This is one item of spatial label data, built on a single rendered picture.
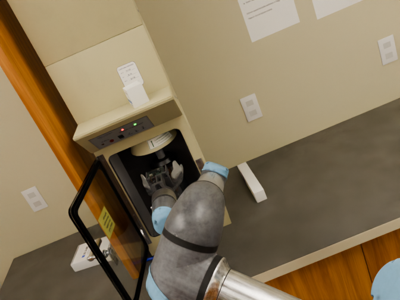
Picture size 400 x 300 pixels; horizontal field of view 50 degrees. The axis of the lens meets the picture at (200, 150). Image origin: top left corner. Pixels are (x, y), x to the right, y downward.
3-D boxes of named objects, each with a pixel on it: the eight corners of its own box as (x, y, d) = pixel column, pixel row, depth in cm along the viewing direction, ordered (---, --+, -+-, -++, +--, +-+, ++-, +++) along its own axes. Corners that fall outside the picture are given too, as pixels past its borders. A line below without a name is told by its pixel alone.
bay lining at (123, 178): (149, 203, 180) (111, 131, 165) (207, 179, 179) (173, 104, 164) (150, 237, 158) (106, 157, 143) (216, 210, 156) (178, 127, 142)
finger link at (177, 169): (183, 152, 147) (170, 168, 141) (189, 166, 150) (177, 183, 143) (175, 153, 149) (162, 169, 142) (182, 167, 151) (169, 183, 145)
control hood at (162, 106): (91, 151, 141) (76, 125, 137) (183, 112, 140) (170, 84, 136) (87, 166, 131) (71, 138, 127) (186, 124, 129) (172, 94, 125)
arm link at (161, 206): (177, 241, 121) (147, 234, 119) (174, 219, 131) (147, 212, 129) (187, 218, 118) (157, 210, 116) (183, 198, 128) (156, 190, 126)
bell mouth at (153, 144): (131, 142, 162) (125, 129, 160) (175, 124, 161) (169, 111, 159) (130, 162, 146) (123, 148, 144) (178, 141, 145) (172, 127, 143)
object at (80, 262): (82, 252, 182) (78, 244, 180) (116, 241, 179) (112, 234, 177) (75, 272, 171) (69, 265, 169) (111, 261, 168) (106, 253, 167)
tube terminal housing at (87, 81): (150, 219, 183) (58, 51, 152) (221, 190, 182) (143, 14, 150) (151, 256, 161) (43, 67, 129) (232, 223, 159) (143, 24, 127)
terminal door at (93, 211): (149, 247, 157) (97, 156, 140) (134, 314, 130) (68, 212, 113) (147, 248, 157) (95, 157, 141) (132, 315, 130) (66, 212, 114)
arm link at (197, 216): (177, 176, 80) (200, 156, 129) (159, 231, 81) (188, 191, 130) (237, 197, 80) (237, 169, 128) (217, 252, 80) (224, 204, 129)
